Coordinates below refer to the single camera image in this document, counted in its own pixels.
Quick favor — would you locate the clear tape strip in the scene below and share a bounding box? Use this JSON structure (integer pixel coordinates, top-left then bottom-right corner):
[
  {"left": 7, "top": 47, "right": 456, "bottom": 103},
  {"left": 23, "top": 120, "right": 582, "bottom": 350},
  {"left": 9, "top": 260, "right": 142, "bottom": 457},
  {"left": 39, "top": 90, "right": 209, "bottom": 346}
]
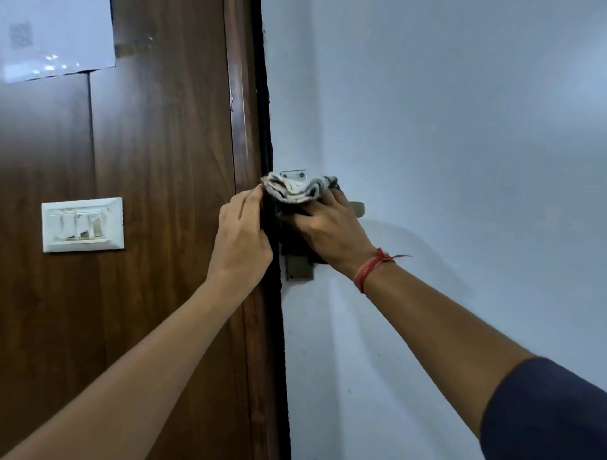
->
[{"left": 115, "top": 37, "right": 154, "bottom": 59}]

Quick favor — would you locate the red thread bracelet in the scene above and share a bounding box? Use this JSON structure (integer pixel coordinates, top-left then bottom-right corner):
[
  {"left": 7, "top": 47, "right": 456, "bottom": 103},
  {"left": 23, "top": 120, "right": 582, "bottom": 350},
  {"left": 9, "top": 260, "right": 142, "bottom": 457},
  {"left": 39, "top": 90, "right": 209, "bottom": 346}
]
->
[{"left": 353, "top": 247, "right": 411, "bottom": 294}]

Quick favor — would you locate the person's left hand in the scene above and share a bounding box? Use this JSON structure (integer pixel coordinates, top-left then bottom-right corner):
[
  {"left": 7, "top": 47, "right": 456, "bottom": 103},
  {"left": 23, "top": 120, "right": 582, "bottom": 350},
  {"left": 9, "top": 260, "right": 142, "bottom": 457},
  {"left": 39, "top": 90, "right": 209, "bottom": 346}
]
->
[{"left": 205, "top": 184, "right": 275, "bottom": 304}]

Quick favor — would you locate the striped grey white cloth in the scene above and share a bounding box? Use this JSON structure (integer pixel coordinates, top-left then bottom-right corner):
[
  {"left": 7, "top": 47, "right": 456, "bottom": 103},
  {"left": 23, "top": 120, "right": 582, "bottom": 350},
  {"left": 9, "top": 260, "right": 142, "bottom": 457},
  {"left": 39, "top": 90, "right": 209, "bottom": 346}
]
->
[{"left": 260, "top": 172, "right": 340, "bottom": 205}]

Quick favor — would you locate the metal door handle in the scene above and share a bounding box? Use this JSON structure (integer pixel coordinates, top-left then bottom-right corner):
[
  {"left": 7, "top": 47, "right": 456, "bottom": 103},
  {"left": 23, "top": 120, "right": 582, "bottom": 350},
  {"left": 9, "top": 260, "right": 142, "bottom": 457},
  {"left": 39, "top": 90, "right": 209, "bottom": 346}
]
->
[{"left": 279, "top": 169, "right": 366, "bottom": 281}]

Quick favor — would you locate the person's right hand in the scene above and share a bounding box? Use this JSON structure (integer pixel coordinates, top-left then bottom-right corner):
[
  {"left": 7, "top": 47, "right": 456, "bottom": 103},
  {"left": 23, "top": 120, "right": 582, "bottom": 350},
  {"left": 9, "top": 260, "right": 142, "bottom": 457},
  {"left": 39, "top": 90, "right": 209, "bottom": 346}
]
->
[{"left": 277, "top": 188, "right": 378, "bottom": 279}]

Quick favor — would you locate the brown wooden wall panel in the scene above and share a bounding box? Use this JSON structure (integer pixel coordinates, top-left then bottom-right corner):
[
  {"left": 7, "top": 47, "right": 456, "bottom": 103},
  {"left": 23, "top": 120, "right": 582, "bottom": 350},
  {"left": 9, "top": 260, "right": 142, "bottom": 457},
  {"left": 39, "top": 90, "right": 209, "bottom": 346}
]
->
[{"left": 0, "top": 0, "right": 257, "bottom": 460}]

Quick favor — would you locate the white switch plate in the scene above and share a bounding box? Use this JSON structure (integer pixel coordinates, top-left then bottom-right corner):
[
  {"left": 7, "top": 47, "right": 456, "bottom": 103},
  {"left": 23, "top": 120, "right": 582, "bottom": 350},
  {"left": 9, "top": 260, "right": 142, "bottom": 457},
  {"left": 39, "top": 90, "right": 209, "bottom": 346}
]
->
[{"left": 41, "top": 197, "right": 125, "bottom": 254}]

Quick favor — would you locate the white door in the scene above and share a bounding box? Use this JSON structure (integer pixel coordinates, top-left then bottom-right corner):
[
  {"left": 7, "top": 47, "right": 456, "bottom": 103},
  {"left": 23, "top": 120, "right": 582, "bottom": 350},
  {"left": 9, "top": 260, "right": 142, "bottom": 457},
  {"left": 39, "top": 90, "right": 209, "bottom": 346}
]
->
[{"left": 260, "top": 0, "right": 607, "bottom": 460}]

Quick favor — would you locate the person's left forearm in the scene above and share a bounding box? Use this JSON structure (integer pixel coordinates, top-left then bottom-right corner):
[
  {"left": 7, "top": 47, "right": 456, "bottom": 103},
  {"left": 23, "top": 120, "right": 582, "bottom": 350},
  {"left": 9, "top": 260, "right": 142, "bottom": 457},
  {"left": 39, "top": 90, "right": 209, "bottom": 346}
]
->
[{"left": 0, "top": 281, "right": 248, "bottom": 460}]

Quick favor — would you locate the white paper notice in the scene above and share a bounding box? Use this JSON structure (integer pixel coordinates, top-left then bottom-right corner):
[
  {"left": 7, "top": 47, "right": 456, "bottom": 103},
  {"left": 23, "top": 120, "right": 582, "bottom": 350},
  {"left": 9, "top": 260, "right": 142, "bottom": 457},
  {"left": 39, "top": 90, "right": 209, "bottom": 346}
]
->
[{"left": 0, "top": 0, "right": 117, "bottom": 85}]

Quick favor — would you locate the brown wooden door frame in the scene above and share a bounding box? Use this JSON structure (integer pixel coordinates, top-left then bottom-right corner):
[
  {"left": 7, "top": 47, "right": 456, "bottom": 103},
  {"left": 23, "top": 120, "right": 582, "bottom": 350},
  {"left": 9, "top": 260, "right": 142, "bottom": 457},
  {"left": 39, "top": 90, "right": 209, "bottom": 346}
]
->
[{"left": 223, "top": 0, "right": 285, "bottom": 460}]

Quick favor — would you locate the person's right forearm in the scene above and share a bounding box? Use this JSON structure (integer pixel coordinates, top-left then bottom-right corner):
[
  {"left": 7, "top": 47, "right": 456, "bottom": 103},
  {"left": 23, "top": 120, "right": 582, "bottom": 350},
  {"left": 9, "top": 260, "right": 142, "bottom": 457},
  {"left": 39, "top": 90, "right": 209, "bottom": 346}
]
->
[{"left": 362, "top": 263, "right": 536, "bottom": 439}]

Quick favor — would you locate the dark blue sleeve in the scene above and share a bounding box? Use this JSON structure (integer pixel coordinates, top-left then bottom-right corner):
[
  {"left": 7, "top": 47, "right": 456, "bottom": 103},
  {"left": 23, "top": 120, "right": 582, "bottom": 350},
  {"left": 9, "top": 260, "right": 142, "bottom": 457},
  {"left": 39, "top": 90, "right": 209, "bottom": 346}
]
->
[{"left": 479, "top": 356, "right": 607, "bottom": 460}]

